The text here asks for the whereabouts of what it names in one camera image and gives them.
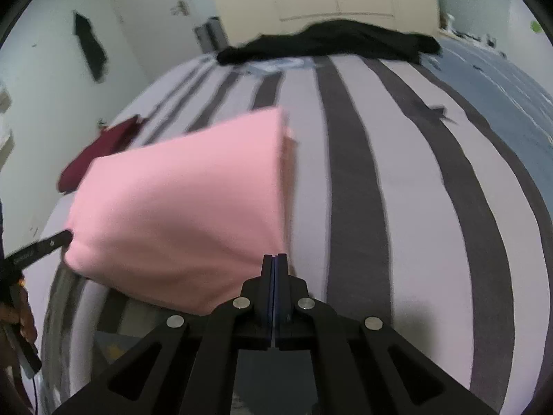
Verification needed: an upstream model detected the dark red folded garment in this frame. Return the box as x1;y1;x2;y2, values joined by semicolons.
57;115;146;194

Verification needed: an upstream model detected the pink t-shirt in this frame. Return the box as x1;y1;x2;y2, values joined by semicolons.
64;107;295;315

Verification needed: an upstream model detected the black garment on bed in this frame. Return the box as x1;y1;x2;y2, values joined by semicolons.
216;19;441;66

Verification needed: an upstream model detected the white door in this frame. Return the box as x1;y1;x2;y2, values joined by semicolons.
112;0;217;81

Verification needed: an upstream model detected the left hand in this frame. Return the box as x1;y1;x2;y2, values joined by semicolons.
1;283;37;344

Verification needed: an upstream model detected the grey suitcase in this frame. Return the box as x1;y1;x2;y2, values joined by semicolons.
194;17;229;54

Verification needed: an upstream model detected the black garment hanging on wall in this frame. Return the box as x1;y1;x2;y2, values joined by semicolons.
73;10;108;83

